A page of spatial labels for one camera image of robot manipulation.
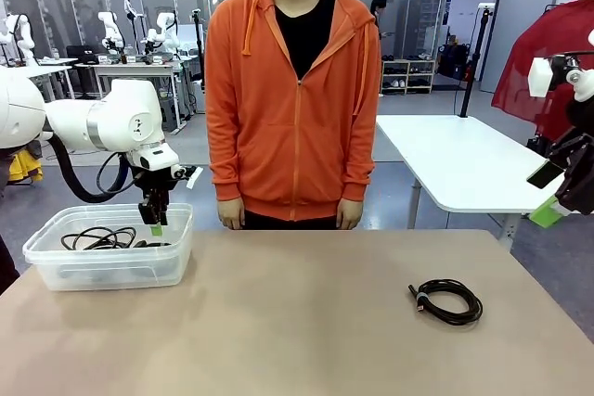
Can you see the white lab desk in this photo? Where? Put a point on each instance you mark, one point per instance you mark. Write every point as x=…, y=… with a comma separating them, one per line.
x=139, y=63

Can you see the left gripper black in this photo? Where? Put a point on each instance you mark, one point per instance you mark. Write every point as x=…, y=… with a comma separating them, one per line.
x=155, y=182

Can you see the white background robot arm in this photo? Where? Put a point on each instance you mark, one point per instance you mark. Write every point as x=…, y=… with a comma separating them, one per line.
x=111, y=29
x=16, y=36
x=164, y=32

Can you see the black office chair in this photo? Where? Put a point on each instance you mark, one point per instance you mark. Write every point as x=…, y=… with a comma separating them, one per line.
x=81, y=55

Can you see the large white table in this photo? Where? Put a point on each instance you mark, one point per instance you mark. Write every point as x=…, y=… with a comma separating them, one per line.
x=464, y=159

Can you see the wooden shoe rack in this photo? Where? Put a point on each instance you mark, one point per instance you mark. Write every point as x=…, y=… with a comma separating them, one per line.
x=413, y=76

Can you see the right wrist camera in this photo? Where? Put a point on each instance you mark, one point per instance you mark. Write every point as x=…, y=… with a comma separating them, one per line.
x=543, y=76

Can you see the person's left hand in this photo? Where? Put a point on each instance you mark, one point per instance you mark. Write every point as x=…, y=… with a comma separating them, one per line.
x=349, y=216

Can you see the red cape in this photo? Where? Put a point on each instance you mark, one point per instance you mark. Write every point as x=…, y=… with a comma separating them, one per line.
x=524, y=67

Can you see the clear plastic storage box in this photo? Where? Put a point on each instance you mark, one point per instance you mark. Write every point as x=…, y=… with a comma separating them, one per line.
x=116, y=271

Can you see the long white desk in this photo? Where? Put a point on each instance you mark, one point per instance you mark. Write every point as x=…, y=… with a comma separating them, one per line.
x=55, y=62

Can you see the person in orange hoodie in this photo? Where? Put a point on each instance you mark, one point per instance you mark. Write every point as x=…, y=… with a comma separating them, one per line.
x=292, y=113

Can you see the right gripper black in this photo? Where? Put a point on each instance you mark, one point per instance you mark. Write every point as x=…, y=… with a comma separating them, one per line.
x=577, y=169

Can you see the woman in dark top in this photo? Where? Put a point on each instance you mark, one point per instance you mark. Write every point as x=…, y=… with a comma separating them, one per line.
x=379, y=16

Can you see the thin black tripod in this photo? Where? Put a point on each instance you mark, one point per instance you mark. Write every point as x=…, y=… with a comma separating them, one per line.
x=198, y=43

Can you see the black tripod pole stand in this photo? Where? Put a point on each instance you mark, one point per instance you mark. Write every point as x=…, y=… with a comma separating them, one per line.
x=478, y=43

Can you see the person's left forearm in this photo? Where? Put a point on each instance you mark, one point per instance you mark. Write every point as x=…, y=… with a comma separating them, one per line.
x=357, y=173

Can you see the yellow plastic item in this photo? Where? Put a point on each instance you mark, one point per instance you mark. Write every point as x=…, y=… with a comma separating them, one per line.
x=23, y=166

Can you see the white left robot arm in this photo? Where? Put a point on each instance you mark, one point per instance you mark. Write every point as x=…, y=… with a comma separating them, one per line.
x=125, y=113

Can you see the person's right hand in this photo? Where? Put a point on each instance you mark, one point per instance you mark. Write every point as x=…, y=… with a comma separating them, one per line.
x=230, y=216

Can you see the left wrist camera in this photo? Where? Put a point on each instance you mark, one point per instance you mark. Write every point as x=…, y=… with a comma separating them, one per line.
x=188, y=175

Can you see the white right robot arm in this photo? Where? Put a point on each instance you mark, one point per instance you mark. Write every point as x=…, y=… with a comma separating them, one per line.
x=585, y=87

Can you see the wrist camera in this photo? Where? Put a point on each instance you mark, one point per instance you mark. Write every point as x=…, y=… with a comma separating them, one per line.
x=543, y=76
x=188, y=175

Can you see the grey plastic stool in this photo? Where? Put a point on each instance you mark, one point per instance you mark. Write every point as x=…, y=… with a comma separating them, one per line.
x=172, y=118

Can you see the person's right forearm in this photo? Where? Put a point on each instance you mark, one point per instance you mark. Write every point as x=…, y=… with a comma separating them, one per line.
x=223, y=173

